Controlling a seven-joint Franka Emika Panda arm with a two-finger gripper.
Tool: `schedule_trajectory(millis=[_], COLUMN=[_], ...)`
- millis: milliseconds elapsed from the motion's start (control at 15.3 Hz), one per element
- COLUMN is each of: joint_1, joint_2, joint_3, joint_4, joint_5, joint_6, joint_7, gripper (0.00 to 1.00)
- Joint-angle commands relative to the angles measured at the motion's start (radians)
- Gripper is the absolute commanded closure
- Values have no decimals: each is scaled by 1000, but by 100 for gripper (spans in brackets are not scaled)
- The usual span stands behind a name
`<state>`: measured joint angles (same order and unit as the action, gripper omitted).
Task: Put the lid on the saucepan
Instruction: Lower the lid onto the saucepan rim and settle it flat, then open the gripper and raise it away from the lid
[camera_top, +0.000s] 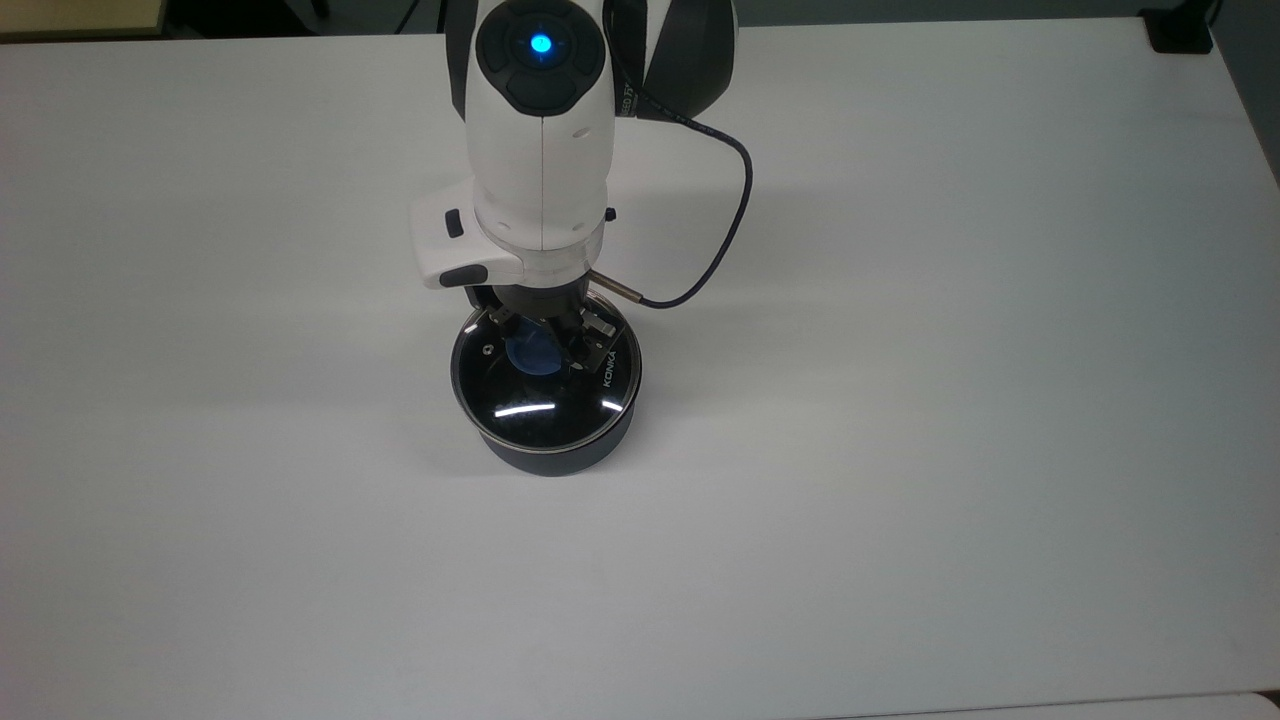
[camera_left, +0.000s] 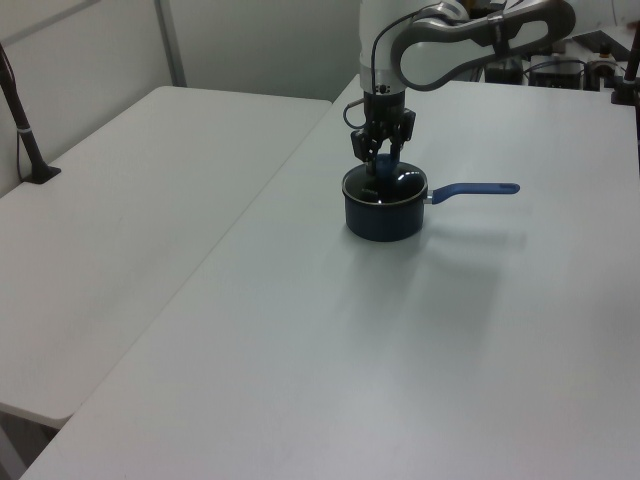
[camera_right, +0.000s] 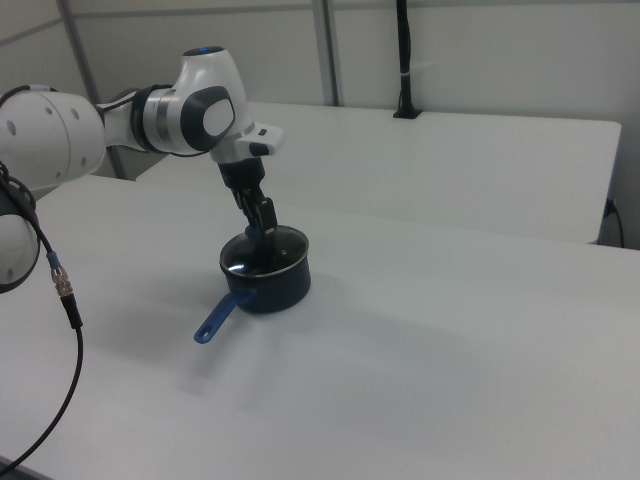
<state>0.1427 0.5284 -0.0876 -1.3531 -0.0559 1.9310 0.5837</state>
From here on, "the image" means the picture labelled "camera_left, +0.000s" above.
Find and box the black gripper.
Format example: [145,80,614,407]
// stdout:
[349,89,417,175]

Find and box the glass lid with blue knob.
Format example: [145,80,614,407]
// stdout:
[341,153,429,207]

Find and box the dark blue saucepan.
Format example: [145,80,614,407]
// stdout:
[341,169,521,244]

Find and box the dark equipment base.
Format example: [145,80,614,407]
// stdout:
[484,59,526,84]

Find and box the black electronics box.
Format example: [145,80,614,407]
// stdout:
[529,54,587,90]

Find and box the grey device with orange button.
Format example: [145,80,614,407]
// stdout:
[585,42,617,92]

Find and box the black clamp stand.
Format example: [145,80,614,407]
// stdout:
[610,29,640,106]

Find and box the white folding side table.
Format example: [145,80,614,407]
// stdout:
[0,85,334,480]

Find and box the dark gripper cable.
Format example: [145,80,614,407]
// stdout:
[343,12,426,130]

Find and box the grey partition post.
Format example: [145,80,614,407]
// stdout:
[153,0,188,88]

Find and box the black camera stand pole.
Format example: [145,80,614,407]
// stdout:
[0,42,62,184]

